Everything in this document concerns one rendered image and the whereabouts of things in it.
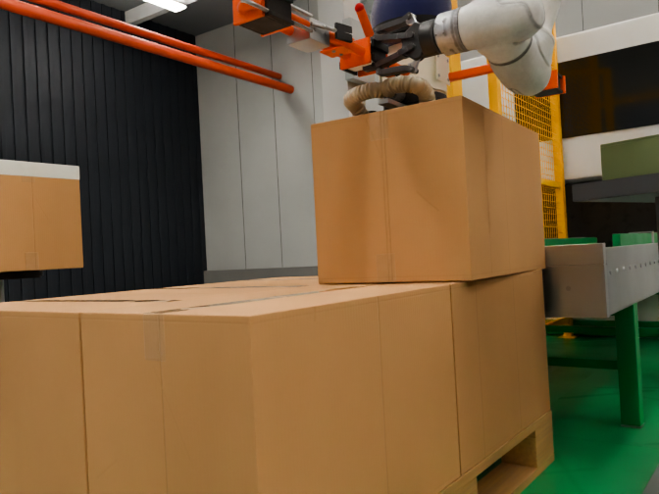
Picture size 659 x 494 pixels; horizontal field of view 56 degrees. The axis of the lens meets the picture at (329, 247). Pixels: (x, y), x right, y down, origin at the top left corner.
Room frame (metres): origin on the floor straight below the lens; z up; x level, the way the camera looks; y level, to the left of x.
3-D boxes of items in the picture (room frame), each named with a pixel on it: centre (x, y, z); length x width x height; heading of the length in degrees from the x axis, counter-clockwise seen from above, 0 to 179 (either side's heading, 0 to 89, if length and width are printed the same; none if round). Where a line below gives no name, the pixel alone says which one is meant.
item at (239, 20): (1.17, 0.10, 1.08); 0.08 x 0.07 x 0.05; 144
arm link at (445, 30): (1.31, -0.29, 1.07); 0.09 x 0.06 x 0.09; 143
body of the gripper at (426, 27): (1.35, -0.23, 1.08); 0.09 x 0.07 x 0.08; 53
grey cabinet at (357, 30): (3.09, -0.20, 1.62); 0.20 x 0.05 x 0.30; 143
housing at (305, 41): (1.28, 0.02, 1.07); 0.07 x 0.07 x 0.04; 54
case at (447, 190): (1.68, -0.30, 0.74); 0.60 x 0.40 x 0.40; 146
